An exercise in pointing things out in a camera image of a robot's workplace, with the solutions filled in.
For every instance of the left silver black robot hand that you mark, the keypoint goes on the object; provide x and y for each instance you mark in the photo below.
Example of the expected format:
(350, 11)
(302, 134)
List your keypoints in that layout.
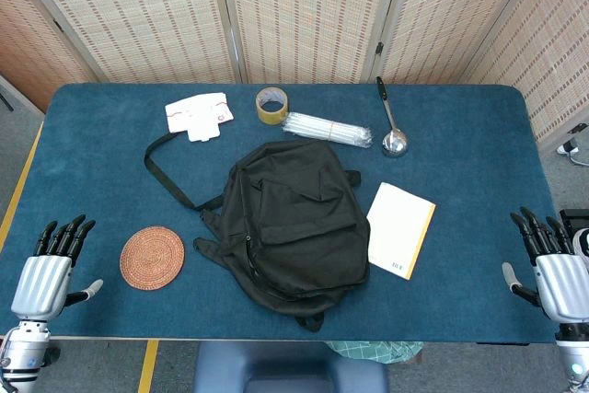
(39, 282)

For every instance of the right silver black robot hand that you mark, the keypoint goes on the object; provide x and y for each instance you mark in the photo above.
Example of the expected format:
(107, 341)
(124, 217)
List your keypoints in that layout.
(563, 287)

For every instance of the white yellow notebook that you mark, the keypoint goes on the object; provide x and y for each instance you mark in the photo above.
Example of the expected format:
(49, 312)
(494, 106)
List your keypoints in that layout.
(396, 227)

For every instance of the black backpack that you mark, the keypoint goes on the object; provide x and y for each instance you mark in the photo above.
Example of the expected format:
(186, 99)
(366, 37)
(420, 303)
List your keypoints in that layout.
(294, 227)

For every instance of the black and white sneaker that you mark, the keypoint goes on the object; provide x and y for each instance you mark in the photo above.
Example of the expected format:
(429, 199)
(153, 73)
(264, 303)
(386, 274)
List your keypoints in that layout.
(583, 241)

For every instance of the black box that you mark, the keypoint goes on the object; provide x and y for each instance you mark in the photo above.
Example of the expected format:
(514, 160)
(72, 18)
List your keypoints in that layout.
(577, 217)

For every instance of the chrome stool base with caster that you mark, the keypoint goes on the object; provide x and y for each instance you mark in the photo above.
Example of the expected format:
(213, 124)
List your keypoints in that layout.
(53, 356)

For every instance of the round woven brown coaster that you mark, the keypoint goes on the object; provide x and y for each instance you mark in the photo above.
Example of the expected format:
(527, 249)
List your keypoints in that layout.
(152, 258)

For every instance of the white shoe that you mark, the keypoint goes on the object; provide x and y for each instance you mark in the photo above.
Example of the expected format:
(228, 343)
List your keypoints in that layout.
(567, 149)

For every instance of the blue felt table cover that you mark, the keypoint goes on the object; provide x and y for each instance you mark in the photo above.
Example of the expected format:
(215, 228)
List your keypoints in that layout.
(460, 181)

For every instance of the green checked cloth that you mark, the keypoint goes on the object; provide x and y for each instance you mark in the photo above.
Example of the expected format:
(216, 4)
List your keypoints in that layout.
(368, 350)

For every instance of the woven folding screen panel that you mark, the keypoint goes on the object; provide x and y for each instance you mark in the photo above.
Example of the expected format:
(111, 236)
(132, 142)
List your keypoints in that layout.
(138, 20)
(27, 57)
(442, 20)
(303, 20)
(552, 57)

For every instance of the flattened white paper carton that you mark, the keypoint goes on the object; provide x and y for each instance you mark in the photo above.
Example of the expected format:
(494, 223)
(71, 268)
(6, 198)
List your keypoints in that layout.
(193, 112)

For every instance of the black screen hinge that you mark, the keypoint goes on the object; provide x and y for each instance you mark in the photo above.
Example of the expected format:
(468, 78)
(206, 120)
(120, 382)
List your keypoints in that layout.
(58, 25)
(378, 48)

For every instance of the blue padded chair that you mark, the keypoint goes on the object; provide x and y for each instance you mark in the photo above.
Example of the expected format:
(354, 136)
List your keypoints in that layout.
(285, 370)

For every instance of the yellow packing tape roll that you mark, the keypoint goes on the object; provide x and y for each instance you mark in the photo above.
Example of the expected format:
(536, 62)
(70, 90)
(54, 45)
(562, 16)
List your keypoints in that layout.
(271, 118)

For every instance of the bundle of wrapped white straws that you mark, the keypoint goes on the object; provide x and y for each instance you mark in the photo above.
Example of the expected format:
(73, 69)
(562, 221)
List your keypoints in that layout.
(322, 128)

